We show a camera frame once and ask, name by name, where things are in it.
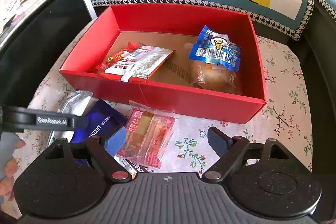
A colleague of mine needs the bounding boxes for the pink pastry packet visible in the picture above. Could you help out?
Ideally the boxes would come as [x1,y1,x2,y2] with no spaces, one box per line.
[117,101,176,169]

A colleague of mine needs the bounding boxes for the purple wafer biscuit packet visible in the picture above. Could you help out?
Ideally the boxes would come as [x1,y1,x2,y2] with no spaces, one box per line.
[70,99,127,143]

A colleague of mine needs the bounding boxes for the white date snack packet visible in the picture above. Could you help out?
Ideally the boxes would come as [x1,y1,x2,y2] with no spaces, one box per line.
[114,156,154,178]

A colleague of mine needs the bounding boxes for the red cardboard box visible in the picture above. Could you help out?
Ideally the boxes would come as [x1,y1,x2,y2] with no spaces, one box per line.
[59,3,267,124]

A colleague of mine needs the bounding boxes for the red white snack packet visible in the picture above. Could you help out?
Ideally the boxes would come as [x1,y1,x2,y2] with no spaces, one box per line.
[95,42,174,83]

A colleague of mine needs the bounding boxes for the person left hand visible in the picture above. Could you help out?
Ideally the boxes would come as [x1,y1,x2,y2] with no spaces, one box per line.
[0,138,26,201]

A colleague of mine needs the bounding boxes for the round bun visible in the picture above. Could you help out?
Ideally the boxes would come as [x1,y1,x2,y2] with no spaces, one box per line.
[185,43,240,94]

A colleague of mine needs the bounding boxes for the blue snack packet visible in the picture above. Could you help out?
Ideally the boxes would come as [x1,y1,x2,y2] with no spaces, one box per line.
[189,26,240,72]

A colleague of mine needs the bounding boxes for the floral tablecloth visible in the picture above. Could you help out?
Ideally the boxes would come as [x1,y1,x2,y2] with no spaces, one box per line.
[14,30,313,179]

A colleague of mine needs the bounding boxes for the white long snack packet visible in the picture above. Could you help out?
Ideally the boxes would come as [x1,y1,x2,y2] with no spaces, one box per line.
[47,90,93,147]

